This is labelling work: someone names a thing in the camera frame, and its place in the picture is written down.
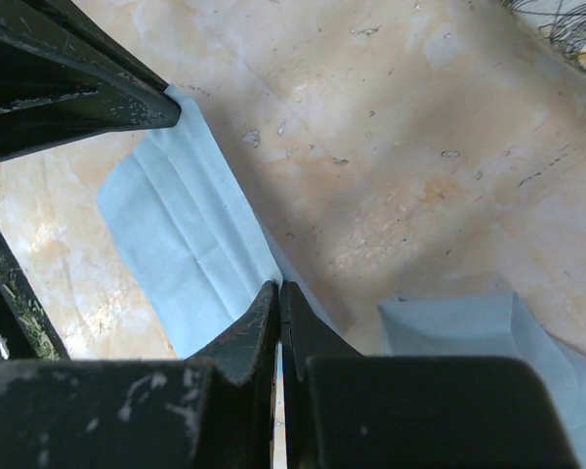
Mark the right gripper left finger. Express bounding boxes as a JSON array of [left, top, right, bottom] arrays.
[[0, 282, 278, 468]]

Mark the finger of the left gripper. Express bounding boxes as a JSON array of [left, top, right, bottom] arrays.
[[0, 1, 181, 162]]

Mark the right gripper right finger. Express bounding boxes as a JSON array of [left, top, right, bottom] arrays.
[[280, 281, 578, 468]]

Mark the light blue cloth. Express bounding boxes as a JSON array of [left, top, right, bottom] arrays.
[[96, 82, 586, 411]]

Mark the map print glasses case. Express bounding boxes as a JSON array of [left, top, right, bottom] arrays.
[[501, 0, 586, 76]]

